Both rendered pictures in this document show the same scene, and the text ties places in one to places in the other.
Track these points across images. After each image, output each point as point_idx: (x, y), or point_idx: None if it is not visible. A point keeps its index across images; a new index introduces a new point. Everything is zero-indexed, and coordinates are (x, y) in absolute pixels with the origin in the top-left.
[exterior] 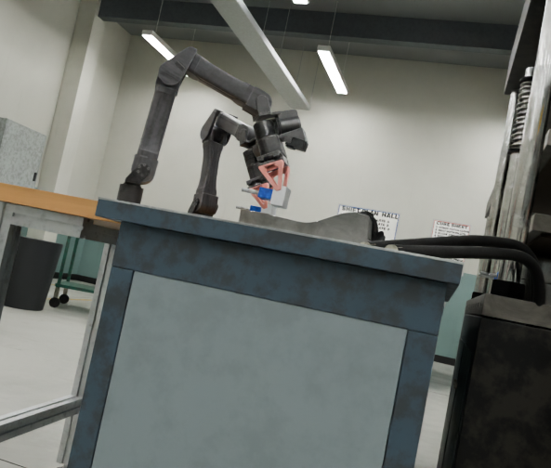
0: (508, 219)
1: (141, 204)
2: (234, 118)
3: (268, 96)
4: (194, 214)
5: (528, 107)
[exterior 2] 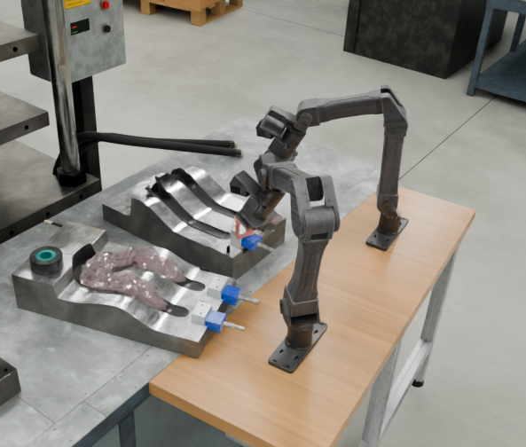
0: (74, 123)
1: (372, 164)
2: (301, 171)
3: (302, 101)
4: (346, 154)
5: (62, 21)
